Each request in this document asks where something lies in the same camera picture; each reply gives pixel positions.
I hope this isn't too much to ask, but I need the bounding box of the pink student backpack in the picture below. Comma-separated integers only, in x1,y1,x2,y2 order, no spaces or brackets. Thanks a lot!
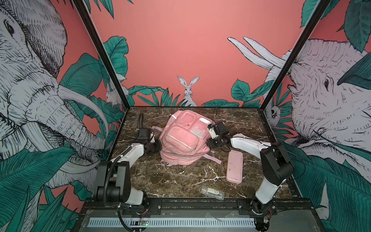
152,110,221,166

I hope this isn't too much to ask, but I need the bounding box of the pink pencil case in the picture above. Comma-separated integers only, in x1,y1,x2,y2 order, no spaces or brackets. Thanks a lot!
226,150,243,184

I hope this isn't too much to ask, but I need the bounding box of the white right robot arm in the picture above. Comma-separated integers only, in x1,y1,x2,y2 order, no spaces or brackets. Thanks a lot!
207,134,295,205

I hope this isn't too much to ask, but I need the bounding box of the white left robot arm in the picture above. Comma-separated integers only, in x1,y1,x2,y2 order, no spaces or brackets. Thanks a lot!
93,139,162,207

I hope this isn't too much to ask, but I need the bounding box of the clear plastic eraser box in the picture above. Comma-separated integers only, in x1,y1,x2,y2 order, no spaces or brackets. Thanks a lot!
199,186,225,200

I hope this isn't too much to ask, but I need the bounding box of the white ventilation grille strip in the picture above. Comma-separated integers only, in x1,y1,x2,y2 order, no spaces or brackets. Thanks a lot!
87,217,255,228

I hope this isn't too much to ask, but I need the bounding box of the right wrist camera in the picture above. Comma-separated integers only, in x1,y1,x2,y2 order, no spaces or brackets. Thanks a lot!
208,122,230,139

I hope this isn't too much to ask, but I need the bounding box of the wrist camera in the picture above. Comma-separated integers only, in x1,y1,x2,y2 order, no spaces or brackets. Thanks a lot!
134,128,155,144
208,122,230,139

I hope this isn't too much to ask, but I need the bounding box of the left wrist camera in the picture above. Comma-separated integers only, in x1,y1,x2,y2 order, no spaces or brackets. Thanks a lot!
134,128,155,144

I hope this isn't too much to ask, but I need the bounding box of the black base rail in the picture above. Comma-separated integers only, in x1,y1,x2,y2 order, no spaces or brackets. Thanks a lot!
81,198,317,217

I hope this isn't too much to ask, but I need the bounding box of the black frame post left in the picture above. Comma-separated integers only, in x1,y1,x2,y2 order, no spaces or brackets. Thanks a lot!
73,0,130,111

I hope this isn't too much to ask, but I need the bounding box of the black frame post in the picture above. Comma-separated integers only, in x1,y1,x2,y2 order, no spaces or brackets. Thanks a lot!
260,0,331,111
73,0,130,111

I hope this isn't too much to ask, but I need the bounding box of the black frame post right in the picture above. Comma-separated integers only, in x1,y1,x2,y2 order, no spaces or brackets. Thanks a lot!
260,0,331,111

